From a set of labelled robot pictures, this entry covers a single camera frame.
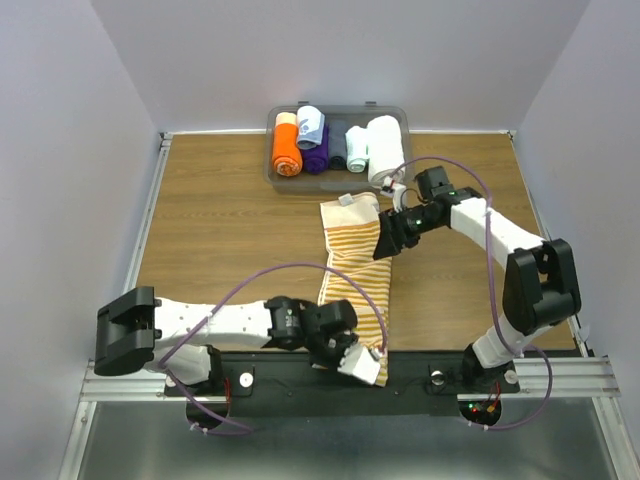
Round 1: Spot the clear plastic bin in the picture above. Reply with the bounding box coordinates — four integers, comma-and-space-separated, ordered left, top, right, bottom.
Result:
263, 102, 412, 195

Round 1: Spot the aluminium frame rail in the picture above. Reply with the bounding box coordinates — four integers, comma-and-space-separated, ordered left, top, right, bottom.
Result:
60, 130, 633, 479

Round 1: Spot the dark grey rolled towel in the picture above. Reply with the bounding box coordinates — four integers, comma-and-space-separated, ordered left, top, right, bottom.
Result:
328, 119, 347, 170

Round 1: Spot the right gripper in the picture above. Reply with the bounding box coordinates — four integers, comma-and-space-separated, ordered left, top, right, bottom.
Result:
371, 204, 442, 261

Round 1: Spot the light blue towel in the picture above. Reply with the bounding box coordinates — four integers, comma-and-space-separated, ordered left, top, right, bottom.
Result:
296, 105, 325, 150

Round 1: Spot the orange rolled towel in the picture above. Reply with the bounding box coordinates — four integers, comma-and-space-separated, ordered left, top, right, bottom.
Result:
271, 112, 303, 177

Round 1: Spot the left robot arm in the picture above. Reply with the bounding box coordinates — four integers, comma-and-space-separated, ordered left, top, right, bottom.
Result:
94, 286, 358, 394

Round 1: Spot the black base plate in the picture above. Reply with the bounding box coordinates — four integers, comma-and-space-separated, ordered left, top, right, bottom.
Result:
187, 351, 519, 418

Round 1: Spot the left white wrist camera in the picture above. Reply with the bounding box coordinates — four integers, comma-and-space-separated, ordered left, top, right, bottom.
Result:
336, 343, 381, 385

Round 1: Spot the purple rolled towel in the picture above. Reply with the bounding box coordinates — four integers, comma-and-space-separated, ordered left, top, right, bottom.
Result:
302, 124, 329, 175

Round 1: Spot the white rolled towel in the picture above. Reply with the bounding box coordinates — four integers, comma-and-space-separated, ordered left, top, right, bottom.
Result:
366, 115, 405, 185

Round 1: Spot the mint rolled towel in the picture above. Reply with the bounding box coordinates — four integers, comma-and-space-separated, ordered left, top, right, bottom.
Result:
345, 126, 369, 173

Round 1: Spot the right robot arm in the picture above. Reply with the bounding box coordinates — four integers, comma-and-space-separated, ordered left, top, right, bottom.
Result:
373, 167, 581, 390

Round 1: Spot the yellow striped towel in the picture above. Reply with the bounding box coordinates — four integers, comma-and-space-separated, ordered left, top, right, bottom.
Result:
318, 193, 392, 387

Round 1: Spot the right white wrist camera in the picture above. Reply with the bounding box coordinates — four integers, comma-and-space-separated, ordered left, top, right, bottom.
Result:
380, 176, 407, 212

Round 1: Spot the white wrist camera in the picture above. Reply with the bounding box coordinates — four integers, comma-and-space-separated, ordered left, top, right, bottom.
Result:
336, 343, 381, 385
380, 176, 407, 212

